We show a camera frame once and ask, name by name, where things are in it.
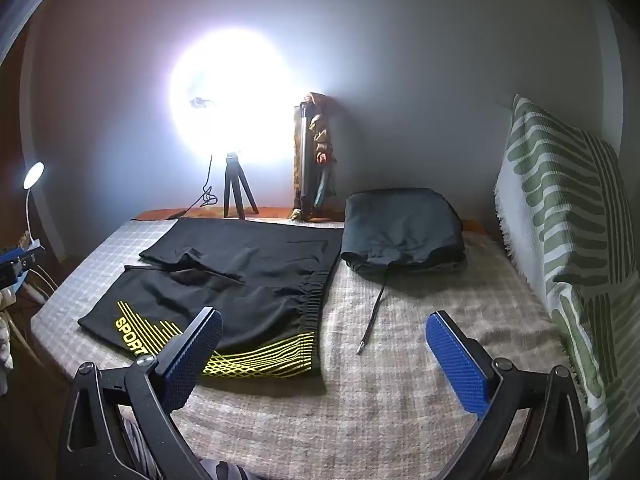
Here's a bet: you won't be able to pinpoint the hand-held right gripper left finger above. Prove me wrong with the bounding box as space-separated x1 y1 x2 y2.
57 306 224 480

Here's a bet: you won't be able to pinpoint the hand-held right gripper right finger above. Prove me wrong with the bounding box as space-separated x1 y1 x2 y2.
425 310 591 480

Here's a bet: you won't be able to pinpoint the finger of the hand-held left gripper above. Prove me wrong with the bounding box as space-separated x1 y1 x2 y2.
0 247 37 276

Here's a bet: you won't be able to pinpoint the black pants with yellow print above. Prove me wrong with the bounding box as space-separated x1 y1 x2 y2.
77 217 346 378

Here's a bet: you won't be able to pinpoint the checked blanket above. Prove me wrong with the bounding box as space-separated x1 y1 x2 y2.
30 217 576 480

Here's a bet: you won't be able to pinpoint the white desk lamp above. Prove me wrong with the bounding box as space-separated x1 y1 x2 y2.
22 161 48 253

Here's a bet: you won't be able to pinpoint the orange bed sheet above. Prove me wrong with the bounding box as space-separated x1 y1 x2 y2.
132 205 486 235

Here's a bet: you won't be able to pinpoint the small black tripod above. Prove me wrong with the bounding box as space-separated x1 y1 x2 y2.
222 152 260 221

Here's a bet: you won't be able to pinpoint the white pillow with green pattern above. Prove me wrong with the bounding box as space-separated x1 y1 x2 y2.
494 94 626 480

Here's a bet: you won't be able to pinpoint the folded metal tripod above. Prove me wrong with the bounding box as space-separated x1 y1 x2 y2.
292 101 321 221

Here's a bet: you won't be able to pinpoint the green striped pillow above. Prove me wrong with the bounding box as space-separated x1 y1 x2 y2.
582 135 624 286

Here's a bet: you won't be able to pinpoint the folded metal stand with cloth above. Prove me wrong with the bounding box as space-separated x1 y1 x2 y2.
306 92 337 211

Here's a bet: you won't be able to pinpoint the folded dark garment with drawstring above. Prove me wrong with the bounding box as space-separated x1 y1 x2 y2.
340 187 468 356

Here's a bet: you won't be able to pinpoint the black ring light cable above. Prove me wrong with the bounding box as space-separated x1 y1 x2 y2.
167 152 219 221

